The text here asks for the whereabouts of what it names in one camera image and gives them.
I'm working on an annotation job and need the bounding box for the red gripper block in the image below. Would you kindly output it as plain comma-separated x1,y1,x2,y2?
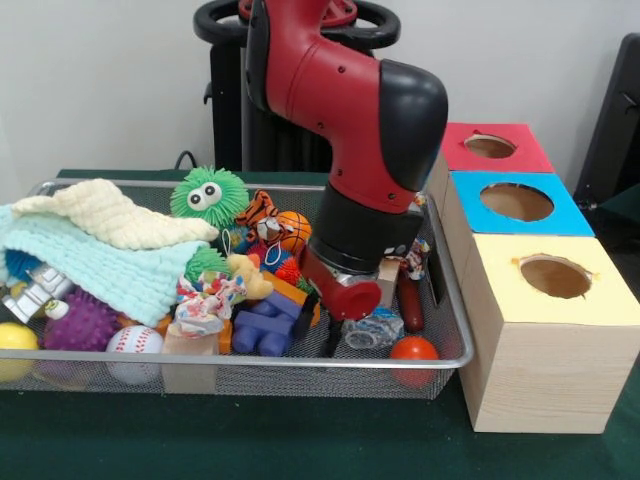
293,245,383,359

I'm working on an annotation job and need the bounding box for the purple plastic building block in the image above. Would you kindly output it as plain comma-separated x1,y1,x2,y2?
232,290,313,357

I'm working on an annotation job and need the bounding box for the plain wooden cube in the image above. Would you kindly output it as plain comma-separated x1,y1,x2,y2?
378,255,403,306

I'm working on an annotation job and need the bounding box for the yellow duck plush toy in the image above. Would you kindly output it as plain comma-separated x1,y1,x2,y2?
226,253,273,301

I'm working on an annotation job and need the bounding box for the red maraca rattle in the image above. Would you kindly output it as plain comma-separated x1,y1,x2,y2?
390,335,441,389

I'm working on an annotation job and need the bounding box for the tiger striped toy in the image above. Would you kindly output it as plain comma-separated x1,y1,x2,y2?
238,190,281,241

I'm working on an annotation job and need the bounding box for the green spiky ball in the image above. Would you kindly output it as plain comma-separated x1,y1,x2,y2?
168,166,248,223

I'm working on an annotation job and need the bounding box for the mint knitted cloth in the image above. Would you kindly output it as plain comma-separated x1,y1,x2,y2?
0,207,201,323

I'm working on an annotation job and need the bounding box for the cream knitted cloth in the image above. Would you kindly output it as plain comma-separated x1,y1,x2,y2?
10,177,219,249

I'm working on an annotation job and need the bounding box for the clear shallow mesh bin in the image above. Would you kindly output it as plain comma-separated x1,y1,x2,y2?
0,178,475,401

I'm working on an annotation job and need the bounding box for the wooden box with three holes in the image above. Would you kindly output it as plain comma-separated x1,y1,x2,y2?
425,121,640,435

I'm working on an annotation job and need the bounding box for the dark red sausage toy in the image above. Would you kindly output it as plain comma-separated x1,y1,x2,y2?
399,265,426,334

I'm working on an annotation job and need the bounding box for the small orange basketball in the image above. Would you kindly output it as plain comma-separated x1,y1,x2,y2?
275,211,313,256

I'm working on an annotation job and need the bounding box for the floral patterned fabric knot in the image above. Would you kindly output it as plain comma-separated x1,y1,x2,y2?
174,272,248,337

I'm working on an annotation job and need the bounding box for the dark green tablecloth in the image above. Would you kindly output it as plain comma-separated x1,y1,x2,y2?
0,168,640,480

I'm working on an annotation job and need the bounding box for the white baseball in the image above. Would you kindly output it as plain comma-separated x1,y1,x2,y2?
106,324,165,386

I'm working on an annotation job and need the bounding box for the purple monster toy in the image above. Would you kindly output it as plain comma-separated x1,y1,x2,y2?
43,290,119,353

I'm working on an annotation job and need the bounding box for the yellow ball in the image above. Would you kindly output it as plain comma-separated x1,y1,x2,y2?
0,321,41,381

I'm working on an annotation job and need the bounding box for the black panel stand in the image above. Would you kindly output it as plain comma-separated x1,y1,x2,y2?
573,33,640,236

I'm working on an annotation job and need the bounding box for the multicoloured rope toy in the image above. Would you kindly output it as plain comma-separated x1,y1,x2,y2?
402,195,433,281

